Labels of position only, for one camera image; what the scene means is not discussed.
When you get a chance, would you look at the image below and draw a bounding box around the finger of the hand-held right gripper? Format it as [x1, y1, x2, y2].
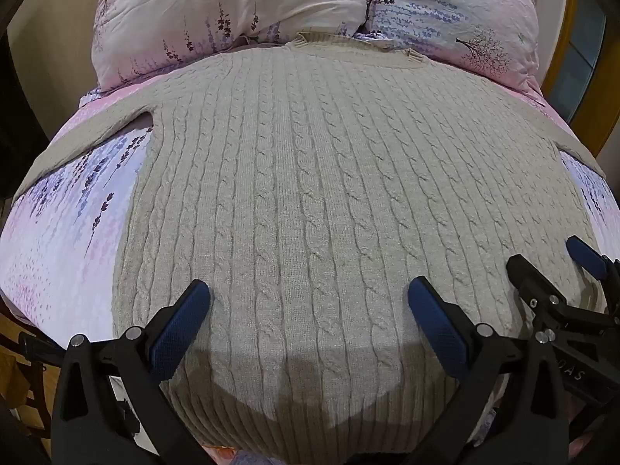
[506, 253, 568, 321]
[566, 234, 620, 282]

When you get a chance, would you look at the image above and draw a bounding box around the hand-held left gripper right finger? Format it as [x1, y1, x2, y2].
[402, 276, 573, 465]

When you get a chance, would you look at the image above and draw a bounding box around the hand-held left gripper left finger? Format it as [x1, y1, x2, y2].
[51, 278, 211, 465]

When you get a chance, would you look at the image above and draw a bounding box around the beige cable-knit sweater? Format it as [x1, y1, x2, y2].
[12, 31, 608, 465]

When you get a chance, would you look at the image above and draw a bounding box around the pink floral bed sheet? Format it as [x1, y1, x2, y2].
[0, 29, 620, 465]

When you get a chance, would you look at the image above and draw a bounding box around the dark wooden nightstand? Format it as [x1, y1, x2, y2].
[0, 24, 34, 199]

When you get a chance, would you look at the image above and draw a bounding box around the white floral tree-print pillow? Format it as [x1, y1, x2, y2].
[361, 0, 543, 95]

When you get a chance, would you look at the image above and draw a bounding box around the pink floral pillow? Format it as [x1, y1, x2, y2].
[90, 0, 374, 93]

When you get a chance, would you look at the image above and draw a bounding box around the wooden frame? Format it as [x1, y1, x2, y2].
[535, 0, 620, 160]

